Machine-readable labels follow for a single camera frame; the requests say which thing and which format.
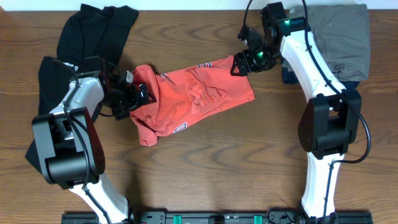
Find folded grey garment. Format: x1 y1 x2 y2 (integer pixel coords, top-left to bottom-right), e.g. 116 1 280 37
307 4 371 85

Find black t-shirt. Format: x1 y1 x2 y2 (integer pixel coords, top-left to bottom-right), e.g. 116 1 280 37
24 3 140 175

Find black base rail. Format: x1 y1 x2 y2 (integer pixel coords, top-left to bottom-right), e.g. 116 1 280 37
60 208 374 224

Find folded dark blue jeans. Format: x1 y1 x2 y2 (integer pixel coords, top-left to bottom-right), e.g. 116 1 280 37
281 59 360 90

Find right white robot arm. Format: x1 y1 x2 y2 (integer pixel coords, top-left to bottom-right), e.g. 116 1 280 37
231 2 361 223

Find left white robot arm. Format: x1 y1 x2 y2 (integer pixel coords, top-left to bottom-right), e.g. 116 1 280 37
32 56 152 223

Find red orange t-shirt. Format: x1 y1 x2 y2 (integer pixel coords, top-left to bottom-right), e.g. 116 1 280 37
130 55 255 146

